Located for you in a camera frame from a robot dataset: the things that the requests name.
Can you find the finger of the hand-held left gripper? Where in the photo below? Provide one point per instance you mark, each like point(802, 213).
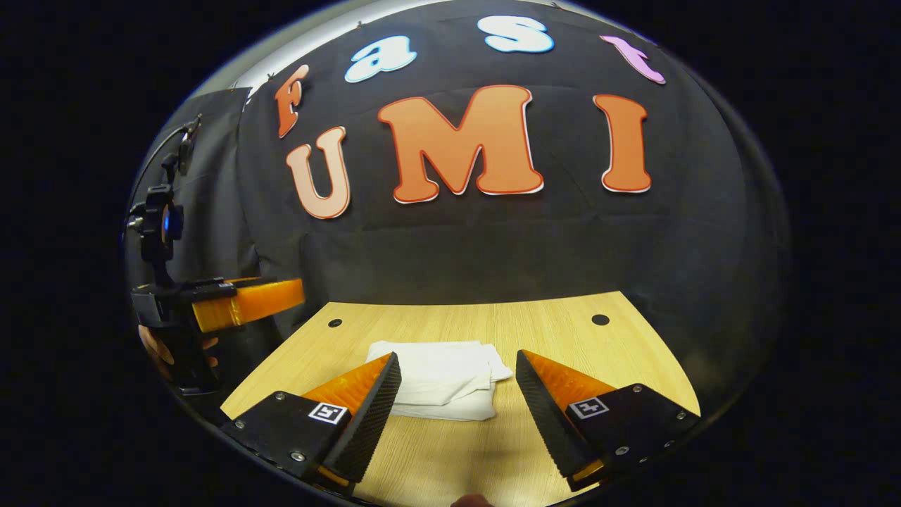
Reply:
point(260, 299)

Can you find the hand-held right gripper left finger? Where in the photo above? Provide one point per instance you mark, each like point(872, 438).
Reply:
point(369, 415)

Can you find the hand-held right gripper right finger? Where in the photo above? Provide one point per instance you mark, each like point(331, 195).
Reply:
point(552, 422)

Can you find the white jeans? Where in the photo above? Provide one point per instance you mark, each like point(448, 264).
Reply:
point(436, 373)

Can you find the black backdrop cloth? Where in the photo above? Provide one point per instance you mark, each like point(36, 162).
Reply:
point(528, 239)

